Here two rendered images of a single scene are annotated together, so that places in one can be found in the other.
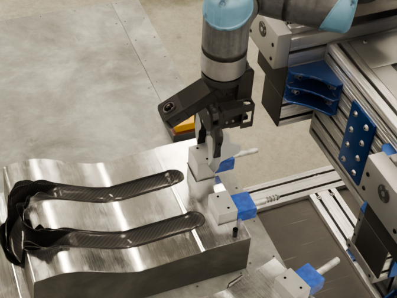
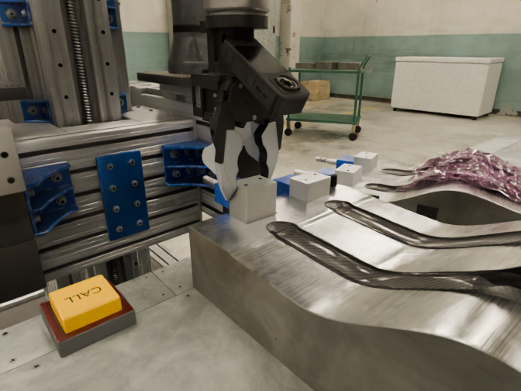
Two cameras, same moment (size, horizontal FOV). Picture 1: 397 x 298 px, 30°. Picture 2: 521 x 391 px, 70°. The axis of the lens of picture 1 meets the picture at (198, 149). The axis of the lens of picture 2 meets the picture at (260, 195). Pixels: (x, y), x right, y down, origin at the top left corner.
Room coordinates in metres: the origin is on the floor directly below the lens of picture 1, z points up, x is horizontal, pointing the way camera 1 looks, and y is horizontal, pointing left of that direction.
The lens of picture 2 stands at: (1.08, 0.42, 1.09)
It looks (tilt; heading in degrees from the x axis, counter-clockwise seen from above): 22 degrees down; 253
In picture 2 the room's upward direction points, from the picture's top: straight up
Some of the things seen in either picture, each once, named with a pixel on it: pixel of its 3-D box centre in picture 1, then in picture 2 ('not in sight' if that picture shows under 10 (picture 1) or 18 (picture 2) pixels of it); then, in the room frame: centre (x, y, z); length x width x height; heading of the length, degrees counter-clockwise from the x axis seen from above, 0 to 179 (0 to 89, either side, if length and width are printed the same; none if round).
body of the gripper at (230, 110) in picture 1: (224, 95); (234, 72); (0.96, -0.04, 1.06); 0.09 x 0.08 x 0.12; 113
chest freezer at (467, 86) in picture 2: not in sight; (443, 85); (-4.00, -5.08, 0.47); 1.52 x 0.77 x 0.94; 117
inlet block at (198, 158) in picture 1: (225, 157); (231, 191); (0.97, -0.05, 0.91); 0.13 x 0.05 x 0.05; 113
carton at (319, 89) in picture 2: not in sight; (314, 90); (-2.67, -7.47, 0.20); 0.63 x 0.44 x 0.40; 27
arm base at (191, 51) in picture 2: not in sight; (200, 49); (0.93, -0.50, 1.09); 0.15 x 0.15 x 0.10
